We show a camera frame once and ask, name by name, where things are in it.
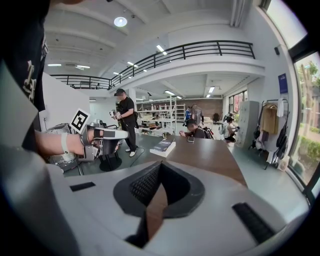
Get white patterned cabinet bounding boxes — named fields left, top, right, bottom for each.
left=234, top=100, right=260, bottom=150

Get blue wall poster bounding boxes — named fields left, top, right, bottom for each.
left=277, top=72, right=289, bottom=95

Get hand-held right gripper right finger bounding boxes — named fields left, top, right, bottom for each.
left=159, top=161, right=206, bottom=219

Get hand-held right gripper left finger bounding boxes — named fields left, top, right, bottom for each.
left=113, top=161, right=161, bottom=218

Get large black-framed window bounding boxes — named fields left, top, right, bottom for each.
left=259, top=0, right=320, bottom=198

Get row of ceiling strip lights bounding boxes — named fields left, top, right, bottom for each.
left=47, top=44, right=168, bottom=77

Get black printed t-shirt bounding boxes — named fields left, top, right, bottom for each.
left=1, top=0, right=51, bottom=151

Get person's left forearm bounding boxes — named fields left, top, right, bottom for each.
left=34, top=131, right=73, bottom=156

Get white shopping bag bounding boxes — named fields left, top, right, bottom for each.
left=277, top=155, right=291, bottom=172

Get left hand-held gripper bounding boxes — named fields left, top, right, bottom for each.
left=70, top=107, right=130, bottom=162

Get plastic wrapped machine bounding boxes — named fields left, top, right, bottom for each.
left=45, top=122, right=76, bottom=136

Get white metal shelving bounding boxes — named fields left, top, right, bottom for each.
left=136, top=95, right=187, bottom=138

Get clothes rack with garments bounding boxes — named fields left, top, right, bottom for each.
left=248, top=98, right=291, bottom=171

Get person's left hand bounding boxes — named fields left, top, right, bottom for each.
left=67, top=128, right=101, bottom=156

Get white wristband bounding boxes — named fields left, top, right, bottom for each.
left=60, top=132, right=70, bottom=155

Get round ceiling lamp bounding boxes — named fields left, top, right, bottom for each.
left=113, top=16, right=128, bottom=28

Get black metal railing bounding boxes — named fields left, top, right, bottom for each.
left=49, top=40, right=256, bottom=90

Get white ceiling pipes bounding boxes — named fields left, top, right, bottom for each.
left=229, top=0, right=247, bottom=27

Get round wooden table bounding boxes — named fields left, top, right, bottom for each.
left=99, top=149, right=123, bottom=172

